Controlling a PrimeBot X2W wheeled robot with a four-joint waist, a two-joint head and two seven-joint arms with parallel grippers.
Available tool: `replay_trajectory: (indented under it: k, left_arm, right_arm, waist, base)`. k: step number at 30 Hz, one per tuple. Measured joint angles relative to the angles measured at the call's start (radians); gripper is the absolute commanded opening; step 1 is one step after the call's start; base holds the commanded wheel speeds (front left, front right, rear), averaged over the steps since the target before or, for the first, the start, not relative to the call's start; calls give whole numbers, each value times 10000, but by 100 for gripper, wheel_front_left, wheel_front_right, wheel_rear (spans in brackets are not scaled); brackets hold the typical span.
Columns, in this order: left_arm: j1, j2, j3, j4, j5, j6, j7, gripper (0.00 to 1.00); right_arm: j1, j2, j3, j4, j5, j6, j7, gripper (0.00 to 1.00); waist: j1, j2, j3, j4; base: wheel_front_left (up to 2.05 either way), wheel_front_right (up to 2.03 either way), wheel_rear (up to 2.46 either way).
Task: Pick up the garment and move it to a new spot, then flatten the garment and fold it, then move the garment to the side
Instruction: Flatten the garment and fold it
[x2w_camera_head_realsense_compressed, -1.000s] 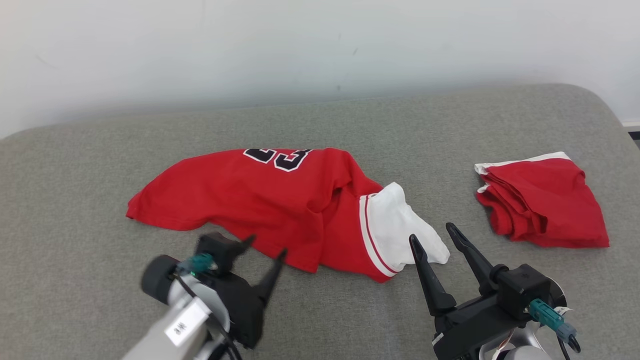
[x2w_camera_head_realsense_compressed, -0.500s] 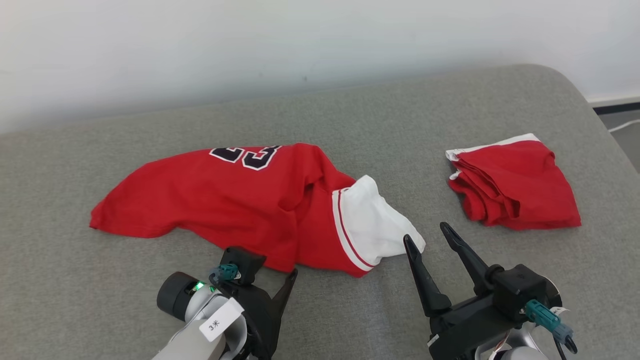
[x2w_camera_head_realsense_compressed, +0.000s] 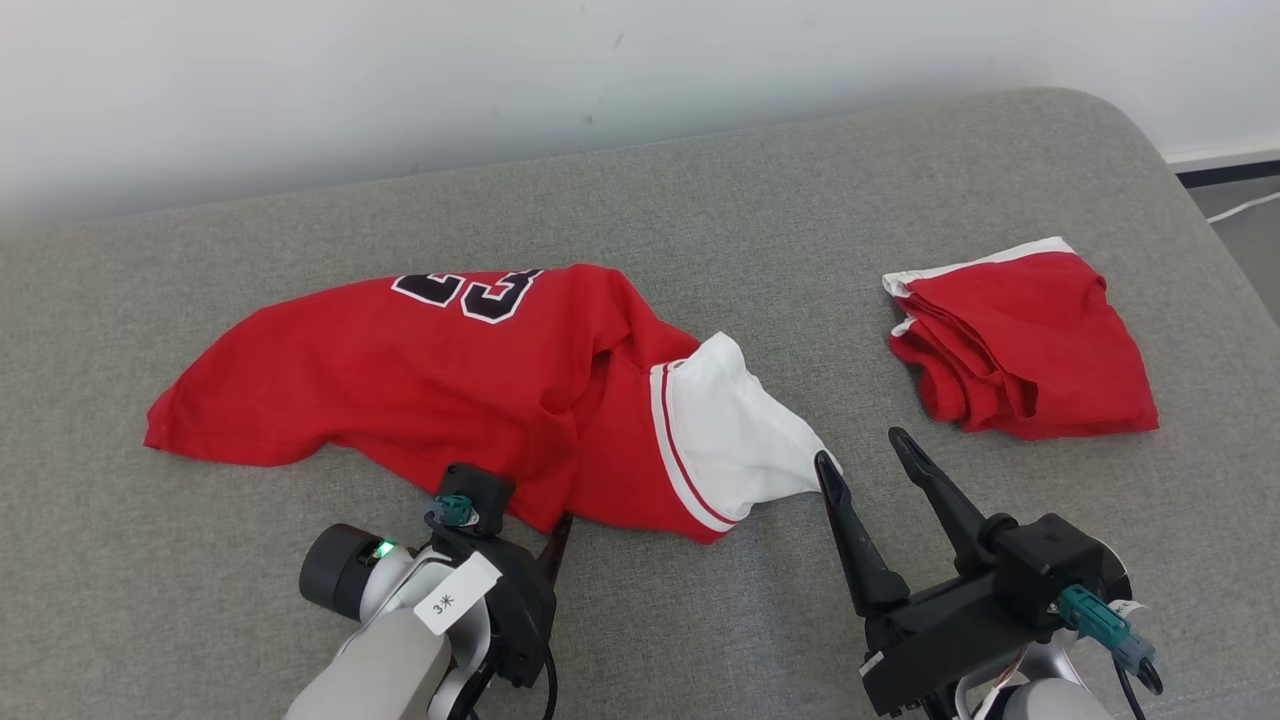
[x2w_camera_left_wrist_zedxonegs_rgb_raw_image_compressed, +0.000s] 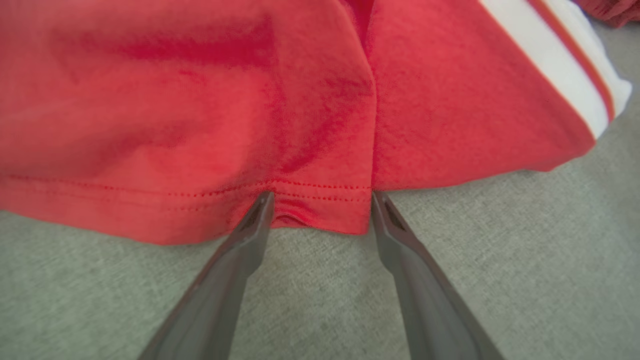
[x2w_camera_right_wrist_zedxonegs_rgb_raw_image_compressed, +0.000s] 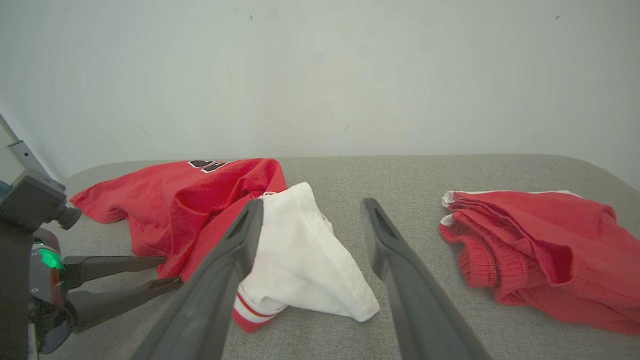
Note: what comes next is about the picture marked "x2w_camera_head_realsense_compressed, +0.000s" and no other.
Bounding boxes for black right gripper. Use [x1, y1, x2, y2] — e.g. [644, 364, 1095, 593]
[812, 426, 1053, 718]

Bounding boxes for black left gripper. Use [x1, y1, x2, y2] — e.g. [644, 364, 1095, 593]
[428, 512, 575, 692]

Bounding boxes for red shorts with white waistband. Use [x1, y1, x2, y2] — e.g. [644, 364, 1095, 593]
[881, 236, 1162, 443]

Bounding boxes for red jersey with white sleeves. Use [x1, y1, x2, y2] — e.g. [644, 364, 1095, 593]
[142, 262, 844, 547]

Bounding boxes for grey fabric sofa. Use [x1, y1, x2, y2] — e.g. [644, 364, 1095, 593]
[0, 86, 1280, 720]

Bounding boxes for white paper tag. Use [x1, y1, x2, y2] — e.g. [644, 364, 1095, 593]
[412, 551, 504, 637]

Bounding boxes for teal right cable connector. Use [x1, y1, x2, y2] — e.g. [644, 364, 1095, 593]
[1057, 584, 1157, 673]

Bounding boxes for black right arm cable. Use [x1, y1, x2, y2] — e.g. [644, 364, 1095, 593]
[1108, 655, 1167, 720]

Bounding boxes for white floor cable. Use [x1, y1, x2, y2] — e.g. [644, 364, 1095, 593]
[1204, 189, 1280, 225]

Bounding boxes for white wall baseboard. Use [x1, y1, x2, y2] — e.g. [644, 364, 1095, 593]
[1160, 138, 1280, 189]

